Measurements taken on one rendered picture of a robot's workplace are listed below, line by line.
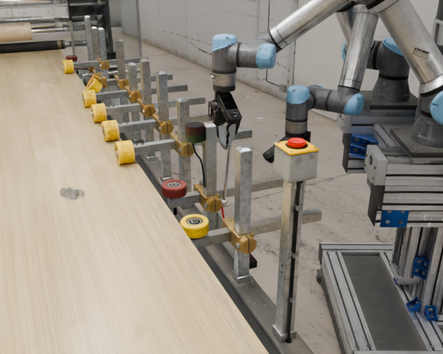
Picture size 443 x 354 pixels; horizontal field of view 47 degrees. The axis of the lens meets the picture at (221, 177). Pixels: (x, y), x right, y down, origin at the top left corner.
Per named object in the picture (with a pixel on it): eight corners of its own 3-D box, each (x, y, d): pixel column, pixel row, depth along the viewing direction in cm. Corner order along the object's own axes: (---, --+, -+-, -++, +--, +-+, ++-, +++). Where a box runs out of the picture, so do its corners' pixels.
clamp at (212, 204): (207, 194, 175) (207, 181, 173) (222, 211, 164) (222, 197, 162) (192, 197, 173) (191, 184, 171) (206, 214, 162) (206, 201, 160)
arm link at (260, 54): (278, 39, 156) (244, 38, 159) (273, 46, 146) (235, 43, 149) (277, 64, 160) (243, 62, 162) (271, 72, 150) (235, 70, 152)
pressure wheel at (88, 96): (97, 103, 238) (95, 107, 246) (94, 87, 239) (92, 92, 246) (84, 105, 236) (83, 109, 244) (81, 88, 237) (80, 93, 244)
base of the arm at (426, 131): (448, 131, 169) (454, 102, 165) (468, 147, 156) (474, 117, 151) (403, 131, 169) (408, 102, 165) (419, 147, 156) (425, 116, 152)
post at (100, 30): (110, 105, 321) (103, 27, 301) (111, 106, 318) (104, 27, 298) (105, 105, 320) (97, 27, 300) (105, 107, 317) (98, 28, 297)
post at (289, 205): (287, 326, 132) (298, 169, 113) (297, 338, 128) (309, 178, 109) (271, 331, 130) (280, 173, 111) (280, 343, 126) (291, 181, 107)
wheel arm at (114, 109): (202, 102, 240) (202, 94, 238) (205, 104, 237) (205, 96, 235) (97, 114, 222) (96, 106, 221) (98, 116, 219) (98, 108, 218)
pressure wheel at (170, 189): (182, 206, 172) (181, 175, 167) (190, 217, 165) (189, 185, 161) (159, 211, 169) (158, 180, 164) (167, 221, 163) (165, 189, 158)
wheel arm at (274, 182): (283, 184, 182) (283, 173, 181) (287, 187, 179) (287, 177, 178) (167, 206, 167) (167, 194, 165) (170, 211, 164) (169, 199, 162)
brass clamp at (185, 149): (184, 143, 192) (183, 130, 190) (196, 156, 181) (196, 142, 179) (169, 145, 190) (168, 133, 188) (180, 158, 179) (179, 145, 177)
